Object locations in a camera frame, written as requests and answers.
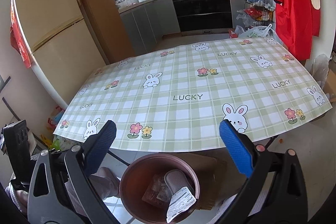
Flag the silver mesh scrub sponge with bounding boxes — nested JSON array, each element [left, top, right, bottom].
[[164, 169, 195, 195]]

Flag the grey kitchen cabinets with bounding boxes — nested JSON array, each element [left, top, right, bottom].
[[120, 0, 181, 56]]

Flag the flower print plastic package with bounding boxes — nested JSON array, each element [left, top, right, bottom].
[[142, 174, 171, 208]]

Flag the white printed paper wrapper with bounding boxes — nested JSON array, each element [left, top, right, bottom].
[[166, 186, 197, 223]]

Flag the green plaid bunny tablecloth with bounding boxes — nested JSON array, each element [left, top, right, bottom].
[[55, 38, 331, 152]]

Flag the white plastic bag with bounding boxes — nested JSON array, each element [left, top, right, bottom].
[[234, 10, 276, 38]]

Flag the beige refrigerator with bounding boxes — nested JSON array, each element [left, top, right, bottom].
[[12, 0, 106, 109]]

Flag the red apron on wall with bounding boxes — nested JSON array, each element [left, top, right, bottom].
[[274, 0, 321, 61]]

